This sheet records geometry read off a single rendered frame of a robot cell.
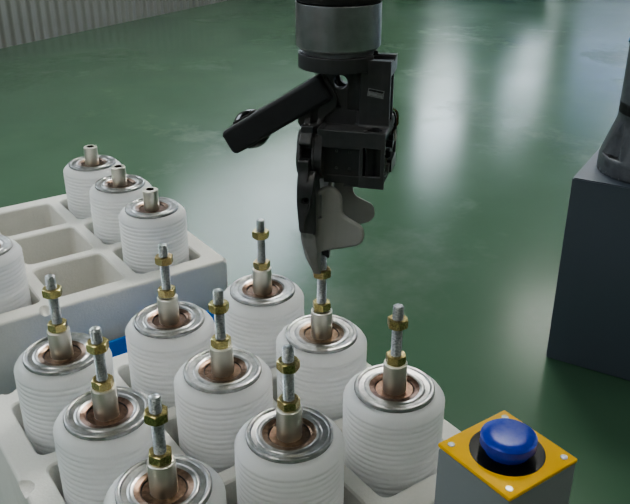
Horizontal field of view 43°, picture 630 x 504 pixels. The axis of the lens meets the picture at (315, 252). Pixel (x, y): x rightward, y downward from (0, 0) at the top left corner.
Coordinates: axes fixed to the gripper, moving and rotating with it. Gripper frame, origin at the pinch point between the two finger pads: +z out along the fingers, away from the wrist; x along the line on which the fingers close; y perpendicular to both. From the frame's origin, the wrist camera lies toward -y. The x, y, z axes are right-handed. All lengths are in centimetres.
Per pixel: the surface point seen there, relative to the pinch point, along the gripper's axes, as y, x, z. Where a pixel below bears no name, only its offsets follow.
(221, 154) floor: -56, 123, 35
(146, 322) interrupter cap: -17.9, -2.6, 9.2
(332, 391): 2.9, -4.3, 13.4
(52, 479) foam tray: -21.4, -18.1, 18.3
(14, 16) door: -193, 242, 23
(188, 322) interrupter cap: -13.6, -1.4, 9.3
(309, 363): 0.6, -4.7, 10.2
